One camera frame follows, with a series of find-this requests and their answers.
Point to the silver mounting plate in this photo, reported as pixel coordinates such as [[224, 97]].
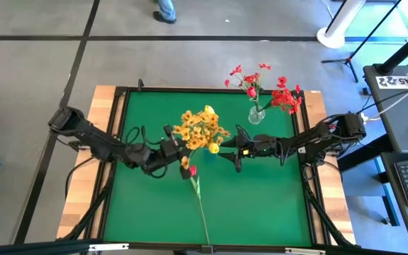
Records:
[[301, 148]]

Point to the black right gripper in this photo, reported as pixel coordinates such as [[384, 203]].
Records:
[[262, 146]]

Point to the silver frame bracket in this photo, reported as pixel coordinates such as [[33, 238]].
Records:
[[305, 251], [108, 246]]

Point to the yellow artificial tulip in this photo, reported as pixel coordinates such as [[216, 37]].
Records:
[[209, 109], [214, 148]]

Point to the clear glass vase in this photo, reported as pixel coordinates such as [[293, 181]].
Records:
[[256, 116]]

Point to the green table mat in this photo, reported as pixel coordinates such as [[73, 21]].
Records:
[[253, 212]]

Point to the white paper label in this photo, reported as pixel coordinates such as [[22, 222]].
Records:
[[391, 82]]

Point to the red small-blossom flower bunch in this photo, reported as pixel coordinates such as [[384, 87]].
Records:
[[285, 99], [250, 78]]

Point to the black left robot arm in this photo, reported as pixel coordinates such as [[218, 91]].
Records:
[[83, 131]]

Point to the red artificial tulip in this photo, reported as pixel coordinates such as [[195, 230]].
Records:
[[192, 170], [251, 92]]

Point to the grey desk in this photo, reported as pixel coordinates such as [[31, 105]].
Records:
[[395, 117]]

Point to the black table-level camera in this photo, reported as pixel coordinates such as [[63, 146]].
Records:
[[207, 249]]

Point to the person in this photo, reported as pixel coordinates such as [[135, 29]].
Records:
[[165, 8]]

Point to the blue glass vase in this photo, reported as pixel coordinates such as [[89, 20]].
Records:
[[207, 157]]

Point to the black desk pole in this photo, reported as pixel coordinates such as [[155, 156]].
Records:
[[402, 49]]

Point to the white tower fan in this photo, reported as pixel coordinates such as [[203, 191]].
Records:
[[331, 37]]

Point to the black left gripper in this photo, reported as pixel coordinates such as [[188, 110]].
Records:
[[170, 151]]

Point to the black aluminium table frame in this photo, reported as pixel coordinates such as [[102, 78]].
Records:
[[190, 89]]

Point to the black tripod stand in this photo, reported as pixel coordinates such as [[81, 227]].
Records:
[[348, 61]]

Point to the yellow orange flower bunch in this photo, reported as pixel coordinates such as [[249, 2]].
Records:
[[193, 143], [212, 124]]

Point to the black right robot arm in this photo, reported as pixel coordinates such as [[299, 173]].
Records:
[[317, 136]]

